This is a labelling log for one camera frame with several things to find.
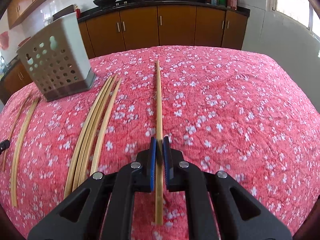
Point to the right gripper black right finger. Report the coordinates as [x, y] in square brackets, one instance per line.
[218, 207]

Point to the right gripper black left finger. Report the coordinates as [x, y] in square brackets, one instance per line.
[102, 206]

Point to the brown lower kitchen cabinets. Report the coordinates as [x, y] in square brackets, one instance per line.
[133, 26]

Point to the black kitchen countertop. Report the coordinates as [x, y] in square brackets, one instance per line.
[129, 25]

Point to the thin dark chopstick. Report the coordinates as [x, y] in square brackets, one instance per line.
[16, 105]

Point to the pink floral tablecloth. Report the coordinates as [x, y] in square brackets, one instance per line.
[224, 109]

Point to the grey perforated utensil holder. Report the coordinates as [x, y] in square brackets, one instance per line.
[58, 57]

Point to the dark wooden cutting board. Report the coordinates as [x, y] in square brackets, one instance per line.
[67, 10]

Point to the red bottle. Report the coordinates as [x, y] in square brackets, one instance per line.
[78, 13]

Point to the black wok left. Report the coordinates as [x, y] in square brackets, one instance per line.
[104, 3]

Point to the window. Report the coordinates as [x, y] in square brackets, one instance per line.
[301, 11]

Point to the red wall ornament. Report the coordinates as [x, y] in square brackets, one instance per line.
[4, 40]

